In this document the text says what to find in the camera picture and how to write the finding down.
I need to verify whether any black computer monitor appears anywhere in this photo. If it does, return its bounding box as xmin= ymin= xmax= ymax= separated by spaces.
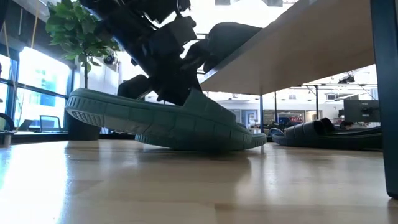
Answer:
xmin=343 ymin=99 xmax=382 ymax=124

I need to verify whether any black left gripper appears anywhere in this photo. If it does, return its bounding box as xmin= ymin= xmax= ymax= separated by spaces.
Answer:
xmin=79 ymin=0 xmax=203 ymax=107

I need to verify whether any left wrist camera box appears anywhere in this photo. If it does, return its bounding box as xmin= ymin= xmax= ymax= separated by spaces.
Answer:
xmin=148 ymin=14 xmax=198 ymax=56

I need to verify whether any large black slide sandal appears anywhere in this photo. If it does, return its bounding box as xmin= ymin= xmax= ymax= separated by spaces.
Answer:
xmin=203 ymin=49 xmax=228 ymax=74
xmin=205 ymin=21 xmax=264 ymax=63

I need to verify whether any green plant in black pot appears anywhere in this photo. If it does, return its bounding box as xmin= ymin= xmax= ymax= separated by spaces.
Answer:
xmin=45 ymin=0 xmax=123 ymax=141

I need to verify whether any wooden shelf with black legs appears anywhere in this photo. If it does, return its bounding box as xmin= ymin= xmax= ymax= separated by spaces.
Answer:
xmin=198 ymin=0 xmax=398 ymax=200

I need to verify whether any black ceiling spotlight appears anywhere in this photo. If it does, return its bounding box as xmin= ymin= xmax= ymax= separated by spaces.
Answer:
xmin=338 ymin=74 xmax=356 ymax=85

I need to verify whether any large bright window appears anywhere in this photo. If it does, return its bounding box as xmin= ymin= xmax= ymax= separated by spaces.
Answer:
xmin=0 ymin=46 xmax=75 ymax=133

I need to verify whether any black curved handle clamp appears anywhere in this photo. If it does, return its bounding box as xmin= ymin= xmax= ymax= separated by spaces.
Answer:
xmin=0 ymin=111 xmax=16 ymax=147

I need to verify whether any mesh office chair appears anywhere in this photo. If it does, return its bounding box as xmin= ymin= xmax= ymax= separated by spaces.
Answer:
xmin=39 ymin=114 xmax=63 ymax=133

